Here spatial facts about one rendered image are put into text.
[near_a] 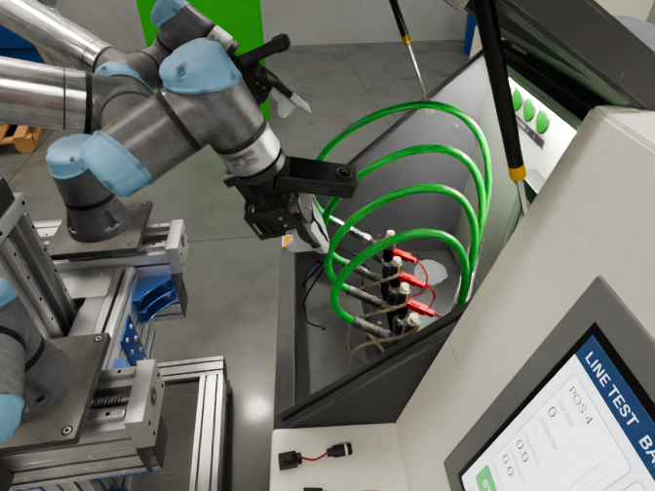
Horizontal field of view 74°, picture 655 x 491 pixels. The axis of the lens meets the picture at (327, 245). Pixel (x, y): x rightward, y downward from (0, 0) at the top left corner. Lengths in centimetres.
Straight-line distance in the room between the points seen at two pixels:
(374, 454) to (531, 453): 35
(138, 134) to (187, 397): 145
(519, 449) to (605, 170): 29
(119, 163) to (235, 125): 13
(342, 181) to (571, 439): 38
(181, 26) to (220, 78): 51
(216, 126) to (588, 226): 39
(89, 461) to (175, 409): 85
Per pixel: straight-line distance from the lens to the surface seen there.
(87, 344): 98
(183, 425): 179
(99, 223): 121
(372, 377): 73
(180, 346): 230
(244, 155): 54
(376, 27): 758
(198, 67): 49
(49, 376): 88
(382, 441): 82
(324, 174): 59
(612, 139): 48
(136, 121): 51
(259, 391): 206
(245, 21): 409
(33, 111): 63
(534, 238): 53
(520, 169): 55
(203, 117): 50
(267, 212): 60
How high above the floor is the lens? 170
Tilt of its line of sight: 38 degrees down
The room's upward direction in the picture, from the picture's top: straight up
